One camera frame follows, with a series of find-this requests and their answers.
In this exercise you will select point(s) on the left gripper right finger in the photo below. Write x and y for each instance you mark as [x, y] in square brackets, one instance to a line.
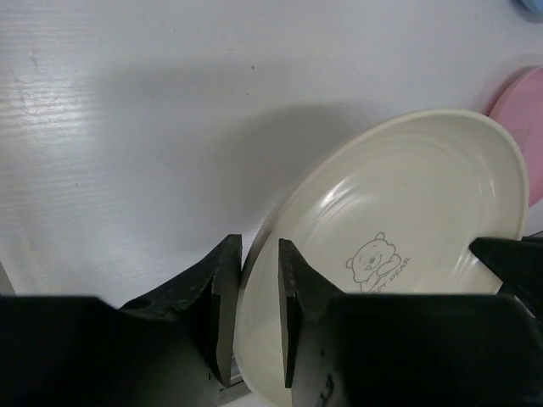
[347, 349]

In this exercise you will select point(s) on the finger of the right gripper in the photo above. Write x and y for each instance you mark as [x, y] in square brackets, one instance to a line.
[518, 264]

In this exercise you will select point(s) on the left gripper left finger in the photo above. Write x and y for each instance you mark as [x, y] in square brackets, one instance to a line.
[171, 346]

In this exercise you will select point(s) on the cream plate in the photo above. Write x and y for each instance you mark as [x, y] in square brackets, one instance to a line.
[392, 211]

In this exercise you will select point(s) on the pink plate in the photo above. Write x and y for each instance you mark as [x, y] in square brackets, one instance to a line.
[519, 110]

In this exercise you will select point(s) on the blue plate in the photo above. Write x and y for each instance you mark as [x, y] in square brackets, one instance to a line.
[530, 10]

